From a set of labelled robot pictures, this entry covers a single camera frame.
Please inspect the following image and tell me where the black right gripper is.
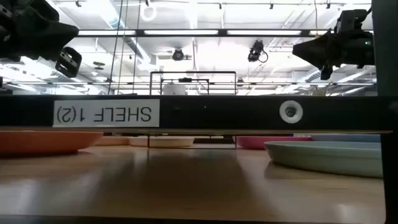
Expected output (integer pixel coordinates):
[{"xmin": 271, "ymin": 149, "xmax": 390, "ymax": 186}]
[{"xmin": 292, "ymin": 29, "xmax": 376, "ymax": 81}]

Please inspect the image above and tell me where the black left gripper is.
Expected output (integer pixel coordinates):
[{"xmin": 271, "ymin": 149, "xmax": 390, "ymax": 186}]
[{"xmin": 0, "ymin": 0, "xmax": 83, "ymax": 78}]

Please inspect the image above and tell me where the orange plate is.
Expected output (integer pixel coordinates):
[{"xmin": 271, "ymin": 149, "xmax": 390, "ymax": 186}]
[{"xmin": 0, "ymin": 130, "xmax": 104, "ymax": 157}]

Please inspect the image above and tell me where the white shelf label sticker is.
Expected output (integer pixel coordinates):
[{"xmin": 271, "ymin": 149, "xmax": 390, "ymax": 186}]
[{"xmin": 52, "ymin": 98, "xmax": 160, "ymax": 128}]

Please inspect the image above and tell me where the green plant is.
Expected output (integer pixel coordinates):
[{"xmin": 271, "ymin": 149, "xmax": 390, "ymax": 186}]
[{"xmin": 310, "ymin": 87, "xmax": 331, "ymax": 96}]

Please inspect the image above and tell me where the silver bolt with washer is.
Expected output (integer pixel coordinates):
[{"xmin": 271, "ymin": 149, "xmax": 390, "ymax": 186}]
[{"xmin": 279, "ymin": 100, "xmax": 303, "ymax": 124}]

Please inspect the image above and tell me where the light blue plate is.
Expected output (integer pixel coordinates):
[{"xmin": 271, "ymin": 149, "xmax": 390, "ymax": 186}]
[{"xmin": 310, "ymin": 133, "xmax": 382, "ymax": 144}]

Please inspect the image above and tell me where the pale green plate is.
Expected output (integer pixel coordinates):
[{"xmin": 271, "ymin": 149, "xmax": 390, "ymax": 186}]
[{"xmin": 264, "ymin": 141, "xmax": 384, "ymax": 179}]

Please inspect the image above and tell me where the pink plate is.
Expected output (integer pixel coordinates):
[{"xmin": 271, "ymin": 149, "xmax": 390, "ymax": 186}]
[{"xmin": 235, "ymin": 135, "xmax": 312, "ymax": 151}]

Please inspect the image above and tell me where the white round container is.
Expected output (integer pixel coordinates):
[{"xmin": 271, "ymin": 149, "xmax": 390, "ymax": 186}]
[{"xmin": 162, "ymin": 83, "xmax": 187, "ymax": 96}]

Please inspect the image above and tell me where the cream plate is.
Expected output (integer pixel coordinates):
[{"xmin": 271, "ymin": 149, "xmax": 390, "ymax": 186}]
[{"xmin": 128, "ymin": 136, "xmax": 195, "ymax": 149}]

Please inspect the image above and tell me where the thin hanging black cable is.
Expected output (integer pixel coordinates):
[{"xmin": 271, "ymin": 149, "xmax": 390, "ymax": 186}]
[
  {"xmin": 107, "ymin": 0, "xmax": 124, "ymax": 95},
  {"xmin": 116, "ymin": 0, "xmax": 129, "ymax": 95}
]

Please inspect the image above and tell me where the hanging ceiling cord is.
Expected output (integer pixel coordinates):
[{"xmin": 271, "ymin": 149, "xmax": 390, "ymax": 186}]
[{"xmin": 313, "ymin": 0, "xmax": 321, "ymax": 39}]

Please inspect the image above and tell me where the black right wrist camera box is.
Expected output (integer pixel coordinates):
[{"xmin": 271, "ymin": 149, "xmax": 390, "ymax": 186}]
[{"xmin": 334, "ymin": 8, "xmax": 373, "ymax": 32}]

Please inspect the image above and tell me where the black ceiling camera with cable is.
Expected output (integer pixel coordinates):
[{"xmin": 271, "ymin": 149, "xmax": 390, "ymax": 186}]
[{"xmin": 247, "ymin": 39, "xmax": 269, "ymax": 64}]

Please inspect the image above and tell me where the round black ceiling camera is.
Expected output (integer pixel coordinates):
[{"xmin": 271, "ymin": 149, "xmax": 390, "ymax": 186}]
[{"xmin": 171, "ymin": 47, "xmax": 189, "ymax": 62}]

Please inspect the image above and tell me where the black metal shelf frame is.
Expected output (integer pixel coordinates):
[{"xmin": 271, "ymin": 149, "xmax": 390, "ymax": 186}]
[{"xmin": 0, "ymin": 0, "xmax": 398, "ymax": 224}]

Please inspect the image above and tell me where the small black wire rack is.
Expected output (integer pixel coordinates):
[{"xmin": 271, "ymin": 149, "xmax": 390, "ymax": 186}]
[{"xmin": 160, "ymin": 77, "xmax": 210, "ymax": 96}]

